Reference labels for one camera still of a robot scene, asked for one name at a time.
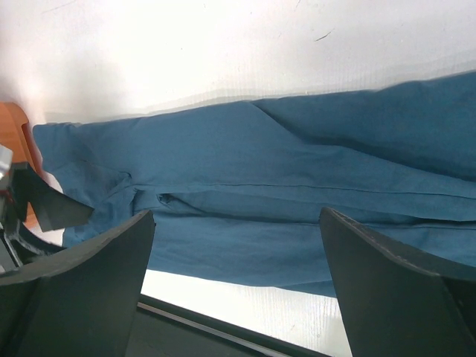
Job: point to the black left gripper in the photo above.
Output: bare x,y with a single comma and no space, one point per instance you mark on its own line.
21,187

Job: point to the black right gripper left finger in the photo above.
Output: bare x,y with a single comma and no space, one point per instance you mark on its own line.
80,301

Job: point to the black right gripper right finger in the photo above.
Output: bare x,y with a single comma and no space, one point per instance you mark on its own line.
395,299

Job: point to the teal blue t-shirt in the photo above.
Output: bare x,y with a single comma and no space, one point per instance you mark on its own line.
236,189

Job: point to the orange plastic basket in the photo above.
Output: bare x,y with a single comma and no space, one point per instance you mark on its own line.
17,144

